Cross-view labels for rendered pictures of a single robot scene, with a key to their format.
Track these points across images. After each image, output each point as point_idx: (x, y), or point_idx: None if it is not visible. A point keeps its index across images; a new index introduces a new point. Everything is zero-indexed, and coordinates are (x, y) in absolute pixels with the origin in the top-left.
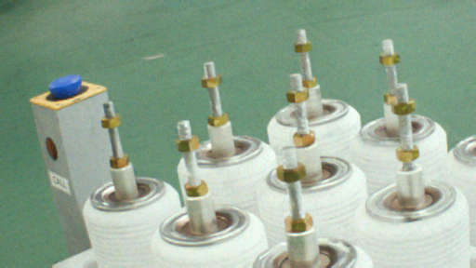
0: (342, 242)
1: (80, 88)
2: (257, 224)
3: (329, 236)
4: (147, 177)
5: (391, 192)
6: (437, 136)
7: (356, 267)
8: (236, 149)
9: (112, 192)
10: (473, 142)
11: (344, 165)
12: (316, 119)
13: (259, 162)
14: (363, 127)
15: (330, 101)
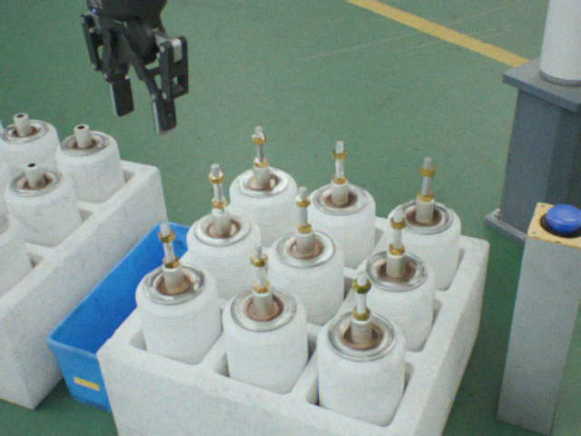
0: (248, 193)
1: (556, 231)
2: (310, 208)
3: (257, 194)
4: (425, 231)
5: (237, 232)
6: (227, 307)
7: (234, 183)
8: (389, 277)
9: (438, 217)
10: (191, 289)
11: (284, 258)
12: (347, 319)
13: (359, 268)
14: (293, 305)
15: (355, 355)
